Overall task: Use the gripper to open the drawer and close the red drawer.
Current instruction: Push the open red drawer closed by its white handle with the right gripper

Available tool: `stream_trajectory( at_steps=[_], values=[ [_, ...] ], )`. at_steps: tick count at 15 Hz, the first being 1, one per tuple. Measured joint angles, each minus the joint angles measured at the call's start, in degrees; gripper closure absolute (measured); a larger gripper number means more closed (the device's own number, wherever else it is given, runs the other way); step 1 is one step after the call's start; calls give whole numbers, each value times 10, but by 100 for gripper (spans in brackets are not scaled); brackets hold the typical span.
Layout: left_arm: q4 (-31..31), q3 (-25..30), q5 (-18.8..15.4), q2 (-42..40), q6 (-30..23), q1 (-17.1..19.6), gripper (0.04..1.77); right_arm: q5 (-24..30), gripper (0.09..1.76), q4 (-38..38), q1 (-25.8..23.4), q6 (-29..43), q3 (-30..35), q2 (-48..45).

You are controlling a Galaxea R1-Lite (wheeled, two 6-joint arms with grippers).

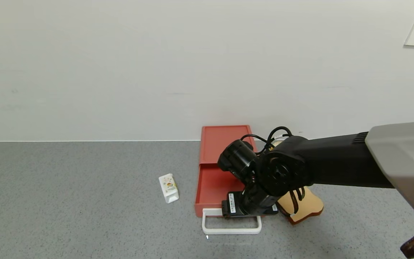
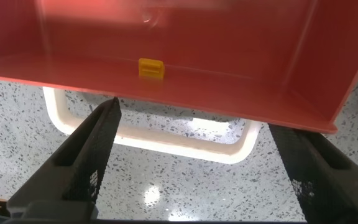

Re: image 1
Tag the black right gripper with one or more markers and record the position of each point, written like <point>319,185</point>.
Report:
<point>233,206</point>

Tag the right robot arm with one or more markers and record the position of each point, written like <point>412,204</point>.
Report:
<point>336,162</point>

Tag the small white milk carton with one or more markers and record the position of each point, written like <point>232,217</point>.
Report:
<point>169,189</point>

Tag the orange and white donut bread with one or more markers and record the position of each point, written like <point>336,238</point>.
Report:
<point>277,144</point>

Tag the toast bread slice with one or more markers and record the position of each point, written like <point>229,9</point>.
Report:
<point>311,207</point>

